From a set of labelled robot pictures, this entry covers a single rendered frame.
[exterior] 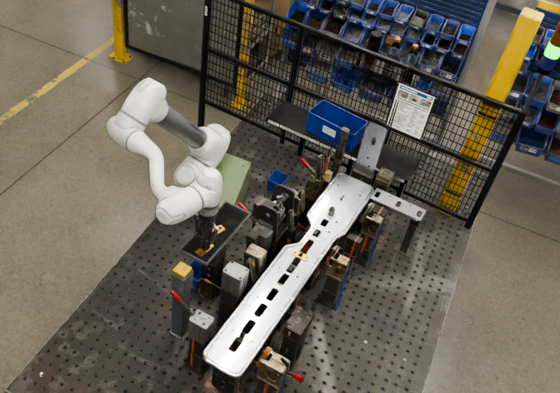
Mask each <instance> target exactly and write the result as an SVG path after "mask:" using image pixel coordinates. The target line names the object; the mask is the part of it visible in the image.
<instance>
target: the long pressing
mask: <svg viewBox="0 0 560 393"><path fill-rule="evenodd" d="M338 185H339V186H338ZM373 193H374V188H373V187H372V186H370V185H368V184H367V183H365V182H361V181H359V180H358V179H356V178H353V177H350V176H349V175H347V174H344V173H342V172H339V173H338V174H337V175H336V176H335V177H334V178H333V179H332V181H331V182H330V183H329V185H328V186H327V187H326V189H325V190H324V191H323V193H322V194H321V196H320V197H319V198H318V199H317V200H316V201H315V203H314V204H313V205H312V207H311V208H310V209H309V211H308V212H307V215H306V217H307V221H308V223H309V225H310V229H309V230H308V231H307V233H306V234H305V236H304V237H303V238H302V240H301V241H300V242H299V243H296V244H289V245H286V246H284V247H283V248H282V250H281V251H280V252H279V253H278V254H277V256H276V257H275V258H274V259H273V261H272V262H271V264H270V265H269V266H268V268H267V269H266V270H265V272H264V273H263V274H262V275H261V276H260V278H259V279H258V280H257V282H256V283H255V284H254V286H253V287H252V289H251V290H250V291H249V292H248V294H246V296H245V297H244V298H243V300H242V301H241V303H240V304H239V305H238V306H237V308H236V309H235V311H234V312H233V313H232V314H231V315H230V316H229V318H228V319H227V321H226V322H225V323H224V325H223V326H222V327H221V329H220V330H219V331H218V333H217V334H216V335H215V336H214V337H213V339H212V340H211V341H210V343H209V344H208V345H207V347H206V348H205V350H204V351H203V354H202V358H203V359H204V361H205V362H207V363H208V364H209V365H210V366H213V367H215V368H216V369H218V370H220V371H221V372H223V373H224V374H226V375H228V376H230V377H232V378H238V377H241V376H242V375H243V374H244V373H245V371H246V370H247V368H248V367H249V366H250V364H251V363H252V361H253V360H254V358H255V357H256V355H257V354H258V352H259V351H260V350H261V348H262V347H263V345H264V344H265V342H266V341H267V339H268V337H269V336H270V335H271V334H272V332H273V331H274V329H275V328H276V326H277V325H278V323H279V321H280V320H281V319H282V318H283V316H284V315H285V313H286V312H287V310H288V308H289V307H290V305H291V304H292V303H293V302H294V300H295V299H296V297H297V296H298V294H299V292H300V291H301V290H302V288H303V287H304V286H305V284H306V283H307V281H308V279H309V278H310V276H311V275H312V274H313V273H314V271H315V270H316V268H317V267H318V265H319V263H320V262H321V260H322V259H323V258H324V257H325V255H326V254H327V252H328V250H329V249H330V247H331V246H332V244H333V243H334V242H335V241H336V240H337V239H338V238H340V237H342V236H345V235H346V234H347V232H348V230H349V229H350V227H351V226H352V224H353V223H354V222H355V220H356V219H357V217H358V215H359V214H360V212H361V211H362V209H363V208H364V207H365V205H366V204H367V202H368V200H369V199H370V198H371V195H372V194H373ZM343 195H344V197H343ZM359 195H361V196H359ZM341 197H342V200H340V199H341ZM331 206H334V207H335V212H334V215H333V216H329V215H328V211H329V208H330V207H331ZM323 220H327V221H328V224H327V225H326V226H321V225H320V224H321V222H322V221H323ZM335 221H336V222H335ZM316 230H319V231H321V233H320V235H319V236H318V237H315V236H313V233H314V232H315V231H316ZM329 231H330V233H328V232H329ZM308 240H311V241H313V244H312V246H311V247H310V249H309V250H308V251H307V253H306V255H308V256H310V258H309V259H308V260H307V261H303V260H301V259H300V260H301V261H300V262H299V264H298V265H297V267H296V268H295V270H294V271H293V272H292V273H289V272H287V269H288V267H289V266H290V265H291V263H292V262H293V260H294V259H295V258H296V256H294V255H292V252H293V250H294V249H296V250H298V251H301V250H302V248H303V247H304V246H305V244H306V243H307V241H308ZM279 267H280V268H279ZM283 274H287V275H289V278H288V279H287V280H286V282H285V283H284V285H283V286H280V285H278V281H279V279H280V278H281V277H282V275H283ZM297 276H298V277H297ZM272 289H276V290H278V293H277V294H276V295H275V297H274V298H273V300H272V301H269V300H267V299H266V297H267V296H268V294H269V293H270V291H271V290H272ZM257 296H258V298H257ZM261 304H264V305H265V306H267V309H266V310H265V311H264V312H263V314H262V315H261V316H260V317H257V316H255V315H254V313H255V312H256V311H257V309H258V308H259V307H260V305H261ZM249 321H254V322H255V325H254V327H253V328H252V329H251V330H250V331H249V333H248V334H245V336H244V338H241V337H240V333H241V331H242V330H243V328H244V327H245V325H246V324H247V323H248V322H249ZM232 330H233V331H232ZM236 338H240V339H242V343H241V345H240V346H239V347H238V348H237V350H236V351H235V352H232V351H230V350H229V347H230V346H231V345H232V343H233V342H234V341H235V340H236ZM251 341H252V342H251Z"/></svg>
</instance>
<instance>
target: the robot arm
mask: <svg viewBox="0 0 560 393"><path fill-rule="evenodd" d="M166 94H167V92H166V88H165V86H163V85H162V84H161V83H159V82H157V81H155V80H153V79H151V78H150V77H148V78H145V79H143V80H142V81H140V83H139V84H138V85H137V86H135V88H134V89H133V90H132V91H131V92H130V94H129V95H128V97H127V99H126V101H125V102H124V103H123V106H122V109H121V110H120V112H119V113H118V114H117V115H116V116H114V117H112V118H110V119H109V120H108V122H107V132H108V134H109V136H110V137H111V138H112V139H113V140H114V141H115V142H116V143H117V144H118V145H119V146H121V147H123V148H125V149H127V150H129V151H130V152H134V153H137V154H139V155H141V156H144V157H146V158H147V159H148V160H149V171H150V185H151V189H152V192H153V194H154V196H155V197H156V198H157V199H158V204H157V207H156V216H157V219H158V220H159V221H160V222H161V223H163V224H166V225H173V224H177V223H179V222H181V221H184V220H186V219H188V218H189V217H191V216H193V215H194V214H195V215H194V216H193V218H194V220H195V229H196V233H197V234H199V241H200V249H202V247H203V246H204V251H205V252H206V251H207V250H208V249H209V248H210V245H211V243H213V242H214V241H216V238H217V235H218V231H219V230H220V229H221V228H220V227H217V226H216V222H215V220H216V217H217V213H218V210H219V204H220V199H221V198H222V194H223V178H222V175H221V173H220V172H219V171H218V170H217V169H215V168H216V167H217V165H218V164H219V162H220V161H221V160H222V159H223V156H224V155H225V153H226V151H227V149H228V146H229V143H230V133H229V131H228V130H227V129H225V128H224V127H222V126H221V125H219V124H210V125H208V126H207V127H197V126H196V125H194V124H193V123H192V122H190V121H189V120H188V119H187V118H185V117H183V116H182V115H181V114H180V113H178V112H176V111H175V110H174V109H172V108H171V107H170V106H169V105H168V103H167V101H166V99H165V97H166ZM148 123H156V124H158V125H159V126H160V127H162V128H163V129H165V130H167V131H168V132H170V133H172V134H173V135H174V136H175V137H177V138H179V139H181V140H182V141H184V142H186V143H187V144H188V148H189V150H190V151H191V152H190V154H189V156H188V157H187V158H186V159H185V160H184V161H183V162H182V163H181V164H180V165H179V166H178V167H177V168H176V170H175V172H174V181H175V184H176V186H177V187H175V186H171V187H166V186H165V185H164V160H163V155H162V153H161V151H160V150H159V148H158V147H157V146H156V145H155V144H154V143H153V142H152V141H151V140H150V139H149V138H148V137H147V136H146V135H145V133H144V130H145V128H146V126H147V125H148ZM144 124H145V125H144ZM205 230H206V231H207V235H206V234H205V233H206V232H205ZM206 236H207V239H206Z"/></svg>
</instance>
